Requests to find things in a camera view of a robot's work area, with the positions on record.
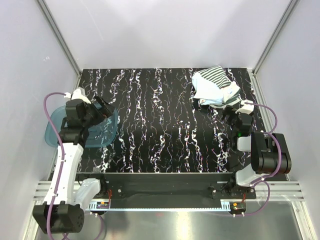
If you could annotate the left electronics board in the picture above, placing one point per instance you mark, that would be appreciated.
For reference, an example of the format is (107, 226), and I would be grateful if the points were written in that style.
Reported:
(103, 205)

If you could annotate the aluminium frame rail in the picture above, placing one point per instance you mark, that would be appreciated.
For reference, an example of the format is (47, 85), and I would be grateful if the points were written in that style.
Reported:
(274, 191)

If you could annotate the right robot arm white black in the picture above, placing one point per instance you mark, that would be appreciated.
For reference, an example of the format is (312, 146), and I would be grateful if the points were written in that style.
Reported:
(269, 153)

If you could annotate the electronics board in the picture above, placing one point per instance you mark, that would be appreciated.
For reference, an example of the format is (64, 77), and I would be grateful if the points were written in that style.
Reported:
(239, 206)
(103, 205)

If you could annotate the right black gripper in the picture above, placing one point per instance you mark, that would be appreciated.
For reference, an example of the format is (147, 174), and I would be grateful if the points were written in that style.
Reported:
(228, 111)

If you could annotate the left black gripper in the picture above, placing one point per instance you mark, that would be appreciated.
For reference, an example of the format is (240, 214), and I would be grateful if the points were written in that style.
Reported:
(105, 111)

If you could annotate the blue transparent plastic container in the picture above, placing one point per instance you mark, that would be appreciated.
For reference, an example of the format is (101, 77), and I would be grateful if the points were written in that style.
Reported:
(100, 135)

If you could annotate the green white striped towel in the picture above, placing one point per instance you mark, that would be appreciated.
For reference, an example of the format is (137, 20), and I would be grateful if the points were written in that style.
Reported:
(230, 89)

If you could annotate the right electronics board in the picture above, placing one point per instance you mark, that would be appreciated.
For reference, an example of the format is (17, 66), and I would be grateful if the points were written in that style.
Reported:
(239, 206)

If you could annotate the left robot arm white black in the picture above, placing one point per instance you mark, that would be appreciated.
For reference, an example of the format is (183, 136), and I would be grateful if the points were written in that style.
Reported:
(63, 209)

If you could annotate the light blue towel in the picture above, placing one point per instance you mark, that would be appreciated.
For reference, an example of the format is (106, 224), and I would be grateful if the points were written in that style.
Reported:
(206, 91)

